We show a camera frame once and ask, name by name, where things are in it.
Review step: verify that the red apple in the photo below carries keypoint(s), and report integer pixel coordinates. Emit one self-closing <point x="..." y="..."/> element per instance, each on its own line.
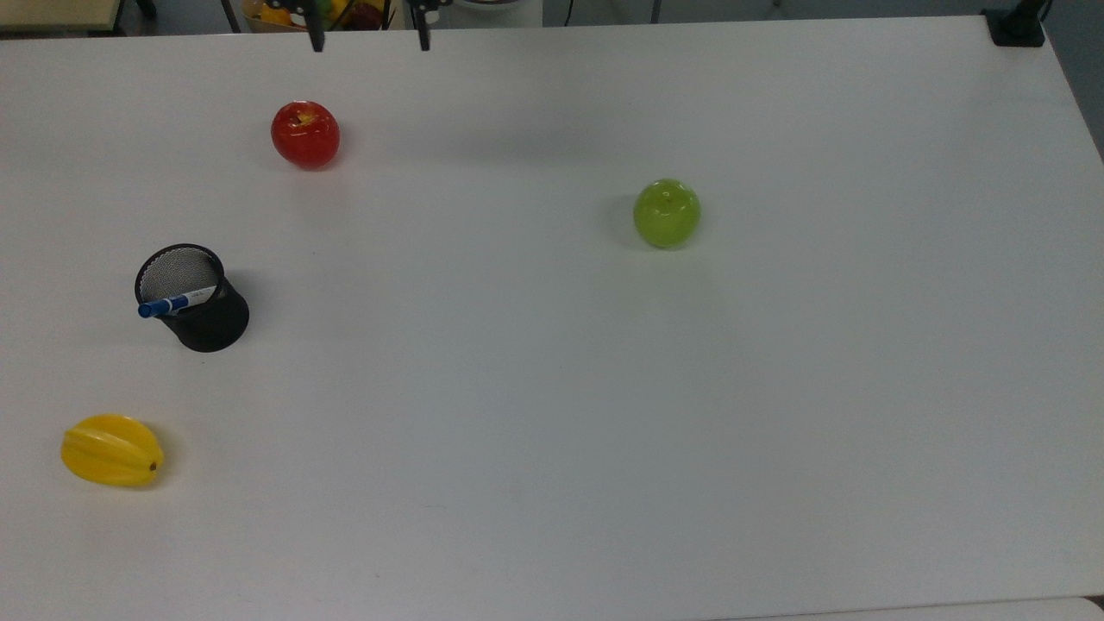
<point x="304" y="134"/>

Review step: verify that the wooden side table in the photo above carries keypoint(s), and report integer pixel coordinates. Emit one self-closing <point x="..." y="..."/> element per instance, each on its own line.
<point x="52" y="13"/>

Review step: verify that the blue and white marker pen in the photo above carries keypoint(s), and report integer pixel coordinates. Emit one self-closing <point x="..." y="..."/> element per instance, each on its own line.
<point x="177" y="303"/>

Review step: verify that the black clamp mount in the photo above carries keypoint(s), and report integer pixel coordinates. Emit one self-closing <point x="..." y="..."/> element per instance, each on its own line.
<point x="1016" y="28"/>

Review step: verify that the yellow starfruit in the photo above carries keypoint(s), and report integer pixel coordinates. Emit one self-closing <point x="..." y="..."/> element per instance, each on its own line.
<point x="110" y="451"/>

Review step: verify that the basket of mixed fruit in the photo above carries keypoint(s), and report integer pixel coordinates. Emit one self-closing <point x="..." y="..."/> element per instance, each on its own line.
<point x="276" y="15"/>

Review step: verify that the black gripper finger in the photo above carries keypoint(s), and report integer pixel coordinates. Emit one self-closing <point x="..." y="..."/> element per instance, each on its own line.
<point x="423" y="30"/>
<point x="316" y="33"/>

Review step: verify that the green apple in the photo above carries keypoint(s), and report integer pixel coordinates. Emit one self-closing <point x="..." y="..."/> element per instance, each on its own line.
<point x="667" y="214"/>

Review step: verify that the black mesh pen holder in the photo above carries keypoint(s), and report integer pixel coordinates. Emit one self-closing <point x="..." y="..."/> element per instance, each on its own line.
<point x="210" y="323"/>

